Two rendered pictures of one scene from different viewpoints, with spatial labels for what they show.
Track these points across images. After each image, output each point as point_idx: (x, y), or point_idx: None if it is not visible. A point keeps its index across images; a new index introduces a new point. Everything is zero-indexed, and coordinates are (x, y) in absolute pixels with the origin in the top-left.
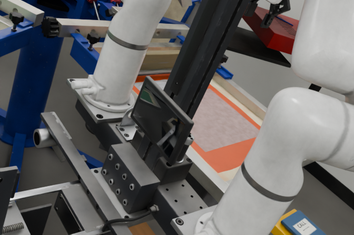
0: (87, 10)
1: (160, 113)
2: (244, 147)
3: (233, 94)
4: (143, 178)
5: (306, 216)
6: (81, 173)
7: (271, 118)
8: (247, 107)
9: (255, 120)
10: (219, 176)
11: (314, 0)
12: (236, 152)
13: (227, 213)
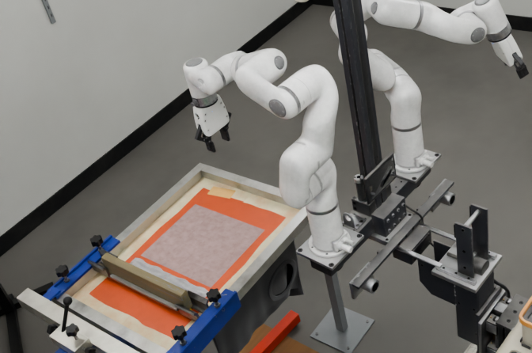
0: None
1: (381, 174)
2: (232, 211)
3: (136, 235)
4: (397, 198)
5: None
6: (396, 243)
7: (413, 102)
8: (152, 222)
9: (174, 213)
10: (289, 215)
11: (373, 66)
12: (245, 214)
13: (419, 146)
